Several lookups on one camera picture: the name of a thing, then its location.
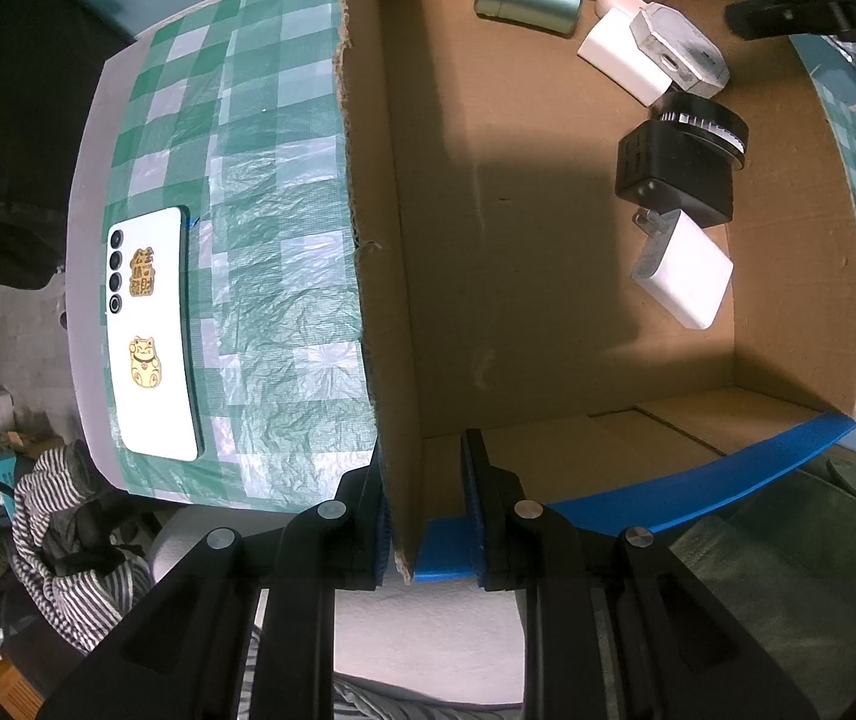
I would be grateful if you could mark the olive green trousers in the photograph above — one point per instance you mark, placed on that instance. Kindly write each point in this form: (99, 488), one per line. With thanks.
(773, 600)

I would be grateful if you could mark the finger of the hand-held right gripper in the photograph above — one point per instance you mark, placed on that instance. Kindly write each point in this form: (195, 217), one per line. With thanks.
(796, 15)

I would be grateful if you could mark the black hanging cloth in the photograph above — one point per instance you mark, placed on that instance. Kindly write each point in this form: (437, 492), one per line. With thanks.
(8, 127)

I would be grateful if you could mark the white charger block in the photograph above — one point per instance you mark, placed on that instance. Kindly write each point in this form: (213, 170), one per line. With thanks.
(690, 277)
(615, 52)

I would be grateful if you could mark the black travel adapter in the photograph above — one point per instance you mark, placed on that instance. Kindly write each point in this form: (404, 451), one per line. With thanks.
(679, 180)

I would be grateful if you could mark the blue cardboard box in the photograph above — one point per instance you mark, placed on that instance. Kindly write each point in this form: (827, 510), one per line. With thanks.
(533, 277)

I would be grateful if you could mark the pale pink earbud case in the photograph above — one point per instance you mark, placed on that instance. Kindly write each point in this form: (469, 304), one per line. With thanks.
(615, 0)

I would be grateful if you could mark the black and white striped cloth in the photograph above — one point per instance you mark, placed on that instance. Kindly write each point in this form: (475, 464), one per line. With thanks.
(83, 600)

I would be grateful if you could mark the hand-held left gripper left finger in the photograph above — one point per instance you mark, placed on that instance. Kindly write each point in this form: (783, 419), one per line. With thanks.
(377, 540)

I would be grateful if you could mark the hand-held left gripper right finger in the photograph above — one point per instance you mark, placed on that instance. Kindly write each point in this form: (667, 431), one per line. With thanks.
(477, 525)

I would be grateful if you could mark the white textured cushion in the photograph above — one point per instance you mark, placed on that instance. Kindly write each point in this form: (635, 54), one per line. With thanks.
(420, 630)

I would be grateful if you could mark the teal small box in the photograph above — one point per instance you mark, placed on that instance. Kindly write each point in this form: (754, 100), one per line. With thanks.
(4, 469)

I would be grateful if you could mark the green checked tablecloth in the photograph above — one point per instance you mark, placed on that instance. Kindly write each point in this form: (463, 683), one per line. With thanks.
(278, 277)

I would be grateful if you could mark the grey white adapter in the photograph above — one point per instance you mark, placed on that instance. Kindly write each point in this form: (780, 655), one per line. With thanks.
(679, 49)

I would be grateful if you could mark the white smartphone with gold stickers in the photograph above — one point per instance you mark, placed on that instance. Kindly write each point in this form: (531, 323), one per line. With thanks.
(165, 300)

